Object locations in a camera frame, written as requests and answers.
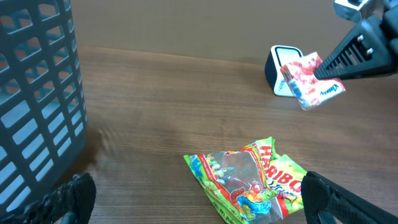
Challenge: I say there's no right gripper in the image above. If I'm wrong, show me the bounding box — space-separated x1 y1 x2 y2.
315 0 397 80

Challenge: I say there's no red orange snack pack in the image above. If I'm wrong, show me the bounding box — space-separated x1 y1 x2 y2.
280 52 346 111

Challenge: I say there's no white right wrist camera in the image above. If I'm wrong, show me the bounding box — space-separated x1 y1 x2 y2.
333 0 384 23

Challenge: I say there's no Haribo gummy candy bag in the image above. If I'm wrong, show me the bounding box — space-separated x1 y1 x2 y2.
184 137 307 224

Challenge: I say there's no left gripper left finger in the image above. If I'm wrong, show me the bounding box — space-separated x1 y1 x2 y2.
1 173 96 224

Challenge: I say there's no grey plastic mesh basket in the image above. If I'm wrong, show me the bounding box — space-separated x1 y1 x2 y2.
1 0 87 214

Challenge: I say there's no white barcode scanner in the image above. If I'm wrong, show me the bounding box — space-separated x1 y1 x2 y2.
264 45 303 97

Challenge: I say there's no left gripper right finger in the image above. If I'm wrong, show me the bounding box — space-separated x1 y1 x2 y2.
301 171 397 224

